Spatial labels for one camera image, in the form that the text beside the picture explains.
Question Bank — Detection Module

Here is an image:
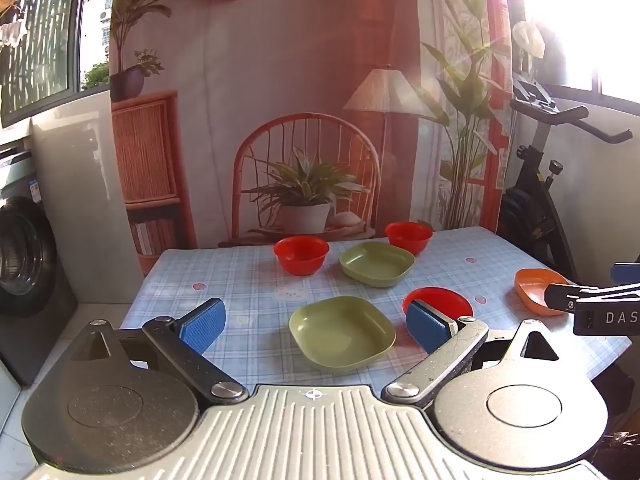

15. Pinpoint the red round bowl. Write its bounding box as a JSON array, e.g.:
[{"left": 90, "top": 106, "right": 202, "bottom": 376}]
[
  {"left": 273, "top": 235, "right": 331, "bottom": 277},
  {"left": 385, "top": 221, "right": 434, "bottom": 256}
]

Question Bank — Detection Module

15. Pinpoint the window with dark frame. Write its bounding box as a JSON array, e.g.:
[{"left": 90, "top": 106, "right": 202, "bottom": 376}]
[{"left": 0, "top": 0, "right": 119, "bottom": 128}]

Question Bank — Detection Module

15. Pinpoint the blue plaid tablecloth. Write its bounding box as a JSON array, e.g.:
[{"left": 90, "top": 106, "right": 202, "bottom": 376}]
[{"left": 120, "top": 226, "right": 632, "bottom": 396}]

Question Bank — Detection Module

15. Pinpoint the orange plate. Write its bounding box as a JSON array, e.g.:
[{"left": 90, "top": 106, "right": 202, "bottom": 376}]
[{"left": 514, "top": 268, "right": 571, "bottom": 317}]

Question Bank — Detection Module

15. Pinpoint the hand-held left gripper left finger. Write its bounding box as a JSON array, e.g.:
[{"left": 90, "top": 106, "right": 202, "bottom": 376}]
[{"left": 70, "top": 297, "right": 250, "bottom": 406}]

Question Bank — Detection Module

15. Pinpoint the green square plate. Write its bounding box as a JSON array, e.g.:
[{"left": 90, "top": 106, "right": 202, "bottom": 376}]
[
  {"left": 288, "top": 295, "right": 396, "bottom": 373},
  {"left": 338, "top": 241, "right": 416, "bottom": 288}
]

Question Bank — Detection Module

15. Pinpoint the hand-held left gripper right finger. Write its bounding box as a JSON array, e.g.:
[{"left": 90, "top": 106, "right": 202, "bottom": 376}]
[{"left": 382, "top": 300, "right": 561, "bottom": 407}]

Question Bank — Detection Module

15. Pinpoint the printed backdrop cloth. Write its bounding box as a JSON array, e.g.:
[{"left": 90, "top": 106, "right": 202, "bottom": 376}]
[{"left": 109, "top": 0, "right": 517, "bottom": 278}]

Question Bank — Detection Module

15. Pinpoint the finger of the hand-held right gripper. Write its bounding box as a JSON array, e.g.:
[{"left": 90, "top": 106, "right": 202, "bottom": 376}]
[
  {"left": 545, "top": 283, "right": 640, "bottom": 310},
  {"left": 610, "top": 262, "right": 640, "bottom": 284}
]

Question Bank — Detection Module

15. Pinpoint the grey washing machine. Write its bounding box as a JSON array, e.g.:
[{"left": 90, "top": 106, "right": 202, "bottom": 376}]
[{"left": 0, "top": 140, "right": 80, "bottom": 387}]

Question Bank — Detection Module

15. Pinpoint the hanging laundry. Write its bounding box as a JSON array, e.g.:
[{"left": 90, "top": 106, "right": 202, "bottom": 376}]
[{"left": 0, "top": 4, "right": 28, "bottom": 50}]

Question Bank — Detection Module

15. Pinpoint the red round plate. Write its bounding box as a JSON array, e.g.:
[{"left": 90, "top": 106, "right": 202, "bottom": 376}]
[{"left": 402, "top": 287, "right": 474, "bottom": 322}]

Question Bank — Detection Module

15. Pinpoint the white bag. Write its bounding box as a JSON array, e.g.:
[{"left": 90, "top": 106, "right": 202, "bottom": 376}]
[{"left": 512, "top": 21, "right": 547, "bottom": 59}]

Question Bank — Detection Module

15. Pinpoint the black exercise bike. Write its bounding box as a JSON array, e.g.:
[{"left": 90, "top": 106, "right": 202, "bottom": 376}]
[{"left": 500, "top": 72, "right": 634, "bottom": 286}]

